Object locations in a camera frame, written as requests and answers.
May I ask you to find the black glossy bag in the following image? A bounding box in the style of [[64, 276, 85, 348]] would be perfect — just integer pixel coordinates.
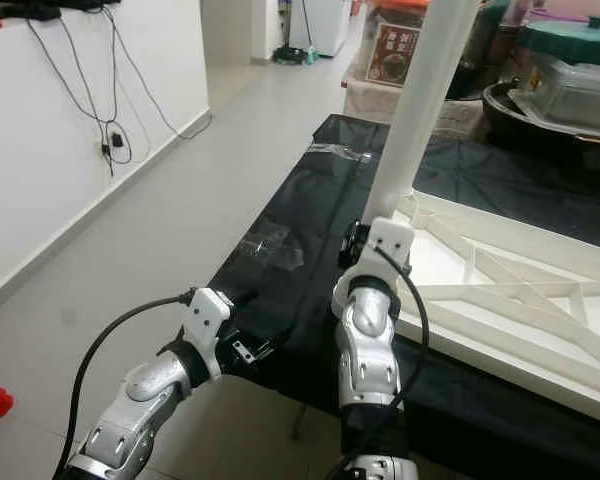
[[445, 0, 526, 99]]

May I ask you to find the black router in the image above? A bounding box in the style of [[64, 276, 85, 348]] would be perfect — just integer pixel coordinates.
[[25, 0, 121, 17]]

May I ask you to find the black tablecloth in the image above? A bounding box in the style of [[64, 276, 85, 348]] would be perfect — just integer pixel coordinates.
[[205, 113, 600, 480]]

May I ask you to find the thin black wall cable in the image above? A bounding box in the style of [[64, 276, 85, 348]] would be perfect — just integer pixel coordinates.
[[105, 15, 213, 143], [30, 20, 133, 177]]

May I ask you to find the black wok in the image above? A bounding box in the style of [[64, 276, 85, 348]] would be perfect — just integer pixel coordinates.
[[482, 85, 600, 161]]

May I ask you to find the white plastic table leg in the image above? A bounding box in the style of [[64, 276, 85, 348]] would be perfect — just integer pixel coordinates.
[[330, 0, 483, 321]]

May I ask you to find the clear plastic storage box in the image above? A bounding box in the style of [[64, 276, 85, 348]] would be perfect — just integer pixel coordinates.
[[510, 55, 600, 131]]

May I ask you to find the white plastic table top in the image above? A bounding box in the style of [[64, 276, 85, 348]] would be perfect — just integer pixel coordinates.
[[395, 190, 600, 429]]

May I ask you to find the clear tape cross patch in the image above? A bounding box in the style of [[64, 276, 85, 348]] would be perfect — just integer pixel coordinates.
[[240, 222, 306, 271]]

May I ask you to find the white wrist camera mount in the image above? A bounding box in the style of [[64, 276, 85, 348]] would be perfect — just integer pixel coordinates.
[[182, 288, 234, 379], [340, 217, 416, 286]]

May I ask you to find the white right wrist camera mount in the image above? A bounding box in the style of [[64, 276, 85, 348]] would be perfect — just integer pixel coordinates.
[[340, 217, 416, 286]]

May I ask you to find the green pot lid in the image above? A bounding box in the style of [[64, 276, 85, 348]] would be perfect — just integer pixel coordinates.
[[515, 15, 600, 66]]

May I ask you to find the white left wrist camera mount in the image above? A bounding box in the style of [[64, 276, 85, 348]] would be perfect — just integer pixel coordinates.
[[182, 288, 234, 379]]

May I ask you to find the white fridge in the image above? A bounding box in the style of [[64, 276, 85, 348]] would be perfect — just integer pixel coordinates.
[[285, 0, 351, 56]]

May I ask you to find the clear tape strip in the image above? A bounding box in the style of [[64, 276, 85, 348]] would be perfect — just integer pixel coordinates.
[[308, 144, 376, 163]]

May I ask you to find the orange lid storage box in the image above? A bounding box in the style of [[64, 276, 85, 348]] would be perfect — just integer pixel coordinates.
[[365, 0, 431, 86]]

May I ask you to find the beige patterned bench cover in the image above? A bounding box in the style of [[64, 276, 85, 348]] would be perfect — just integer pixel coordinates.
[[343, 78, 486, 136]]

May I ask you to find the black floor mop base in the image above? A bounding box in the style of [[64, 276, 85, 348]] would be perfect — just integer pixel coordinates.
[[272, 46, 313, 65]]

